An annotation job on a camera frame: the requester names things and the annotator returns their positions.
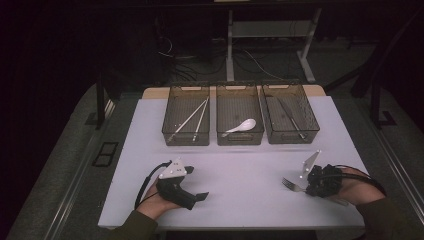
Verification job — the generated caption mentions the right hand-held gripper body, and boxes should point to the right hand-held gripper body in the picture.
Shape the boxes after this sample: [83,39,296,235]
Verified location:
[301,149,344,199]

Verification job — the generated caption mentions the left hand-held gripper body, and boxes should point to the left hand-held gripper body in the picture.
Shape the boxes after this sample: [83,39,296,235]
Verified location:
[155,157,198,211]

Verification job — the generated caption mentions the translucent brown plastic bin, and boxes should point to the translucent brown plastic bin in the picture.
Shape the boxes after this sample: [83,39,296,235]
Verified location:
[259,81,321,145]
[161,83,212,147]
[215,82,265,147]

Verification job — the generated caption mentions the white ceramic spoon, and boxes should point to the white ceramic spoon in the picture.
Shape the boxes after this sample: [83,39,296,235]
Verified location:
[220,118,258,138]

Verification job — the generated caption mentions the person's left hand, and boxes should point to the person's left hand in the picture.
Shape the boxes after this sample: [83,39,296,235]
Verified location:
[135,181,181,221]

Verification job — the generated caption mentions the black metal stand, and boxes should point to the black metal stand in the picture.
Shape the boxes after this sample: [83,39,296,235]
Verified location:
[370,79,398,130]
[95,73,117,130]

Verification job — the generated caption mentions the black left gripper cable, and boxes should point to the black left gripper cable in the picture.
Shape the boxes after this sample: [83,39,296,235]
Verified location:
[133,160,173,211]

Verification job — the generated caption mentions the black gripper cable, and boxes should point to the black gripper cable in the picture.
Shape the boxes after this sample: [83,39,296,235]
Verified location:
[333,164,388,197]
[133,160,173,211]

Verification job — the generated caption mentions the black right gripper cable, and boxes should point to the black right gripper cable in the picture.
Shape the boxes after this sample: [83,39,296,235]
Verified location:
[333,164,388,197]

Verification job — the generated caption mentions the black floor cables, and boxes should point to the black floor cables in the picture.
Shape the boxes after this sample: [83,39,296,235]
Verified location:
[156,34,228,83]

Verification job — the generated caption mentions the white floor cable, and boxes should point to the white floor cable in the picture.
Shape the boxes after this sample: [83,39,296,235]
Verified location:
[242,49,286,82]

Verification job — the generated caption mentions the white metal desk frame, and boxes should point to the white metal desk frame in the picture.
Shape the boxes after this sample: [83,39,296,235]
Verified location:
[225,7,323,84]

